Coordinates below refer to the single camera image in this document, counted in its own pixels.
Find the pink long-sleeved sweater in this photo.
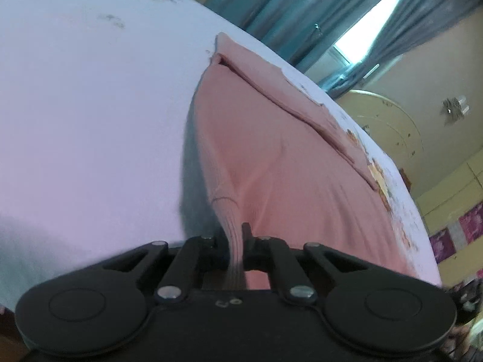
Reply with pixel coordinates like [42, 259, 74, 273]
[190, 32, 417, 291]

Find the wall lamp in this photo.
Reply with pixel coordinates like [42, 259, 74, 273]
[441, 94, 472, 124]

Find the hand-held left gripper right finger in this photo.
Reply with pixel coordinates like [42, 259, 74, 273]
[241, 222, 380, 307]

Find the purple floral cloth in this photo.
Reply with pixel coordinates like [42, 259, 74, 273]
[428, 202, 483, 265]

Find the blue curtain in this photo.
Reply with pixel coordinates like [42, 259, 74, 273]
[204, 0, 412, 74]
[319, 0, 483, 99]

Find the cream rounded headboard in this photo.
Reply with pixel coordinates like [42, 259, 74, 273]
[336, 89, 423, 170]

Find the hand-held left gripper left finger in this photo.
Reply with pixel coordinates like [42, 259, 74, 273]
[99, 235, 228, 304]

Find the bed with floral sheet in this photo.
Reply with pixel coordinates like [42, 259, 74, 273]
[0, 0, 443, 310]

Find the bright window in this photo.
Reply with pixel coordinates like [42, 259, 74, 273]
[333, 0, 420, 65]

